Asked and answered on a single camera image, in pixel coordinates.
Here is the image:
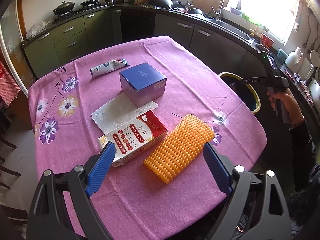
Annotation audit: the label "orange bumpy mat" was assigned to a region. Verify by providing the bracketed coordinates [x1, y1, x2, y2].
[144, 114, 215, 184]

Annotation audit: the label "red white carton box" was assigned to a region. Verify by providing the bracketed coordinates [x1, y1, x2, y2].
[98, 110, 168, 167]

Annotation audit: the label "white paper napkin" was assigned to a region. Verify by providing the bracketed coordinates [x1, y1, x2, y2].
[91, 93, 158, 134]

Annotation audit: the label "blue cardboard box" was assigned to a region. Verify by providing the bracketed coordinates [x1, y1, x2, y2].
[119, 62, 167, 108]

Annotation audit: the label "white blue tube pouch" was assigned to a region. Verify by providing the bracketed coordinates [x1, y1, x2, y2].
[90, 59, 130, 78]

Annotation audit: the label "yellow rimmed trash bin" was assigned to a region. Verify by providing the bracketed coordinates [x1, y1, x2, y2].
[218, 72, 261, 114]

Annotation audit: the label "steel kitchen sink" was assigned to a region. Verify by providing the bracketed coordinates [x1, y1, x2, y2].
[209, 19, 254, 44]

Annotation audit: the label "person's right hand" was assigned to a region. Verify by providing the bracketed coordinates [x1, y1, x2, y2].
[266, 88, 305, 127]

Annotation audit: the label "green lower cabinets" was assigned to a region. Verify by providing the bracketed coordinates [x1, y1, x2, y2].
[22, 6, 266, 78]

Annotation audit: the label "pink floral tablecloth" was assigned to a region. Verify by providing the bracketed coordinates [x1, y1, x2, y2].
[28, 36, 267, 239]

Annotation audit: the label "dark wooden chair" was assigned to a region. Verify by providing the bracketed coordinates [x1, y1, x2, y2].
[1, 133, 21, 191]

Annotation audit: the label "steel faucet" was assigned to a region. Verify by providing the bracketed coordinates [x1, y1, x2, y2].
[212, 0, 225, 20]

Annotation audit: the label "wooden cutting board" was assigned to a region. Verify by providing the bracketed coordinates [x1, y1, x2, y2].
[191, 0, 229, 14]

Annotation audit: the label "red checkered apron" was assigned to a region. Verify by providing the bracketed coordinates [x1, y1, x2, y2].
[0, 63, 21, 108]

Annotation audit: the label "black wok on counter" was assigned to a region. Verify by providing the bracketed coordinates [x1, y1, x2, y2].
[146, 0, 174, 9]

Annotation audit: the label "plastic bag on counter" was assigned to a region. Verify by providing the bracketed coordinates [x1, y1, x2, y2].
[26, 18, 53, 39]

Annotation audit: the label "black wok with lid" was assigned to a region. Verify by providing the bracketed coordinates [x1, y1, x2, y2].
[53, 1, 75, 16]

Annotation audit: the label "small black pan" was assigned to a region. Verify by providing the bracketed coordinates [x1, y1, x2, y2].
[80, 0, 99, 7]

